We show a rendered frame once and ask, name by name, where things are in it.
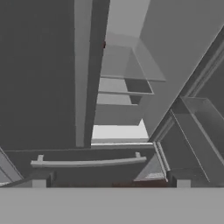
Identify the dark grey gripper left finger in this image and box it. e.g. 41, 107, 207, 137
4, 171, 57, 188

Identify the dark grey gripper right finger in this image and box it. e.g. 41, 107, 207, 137
167, 171, 217, 188

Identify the dark grey fridge drawer front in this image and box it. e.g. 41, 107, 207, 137
0, 143, 156, 188

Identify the clear fridge door bin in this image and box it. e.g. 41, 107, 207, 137
169, 95, 224, 183

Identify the grey fridge body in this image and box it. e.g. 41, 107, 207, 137
90, 0, 168, 144

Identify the grey fridge crisper drawer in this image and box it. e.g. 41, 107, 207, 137
94, 101, 145, 127

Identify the clear glass fridge shelf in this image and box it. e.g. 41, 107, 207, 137
97, 76, 156, 96
100, 31, 168, 83

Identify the dark grey closed fridge door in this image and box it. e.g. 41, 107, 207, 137
0, 0, 111, 151

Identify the grey open fridge door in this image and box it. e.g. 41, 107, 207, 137
132, 0, 224, 188

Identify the grey bar drawer handle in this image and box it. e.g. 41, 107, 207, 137
30, 151, 148, 170

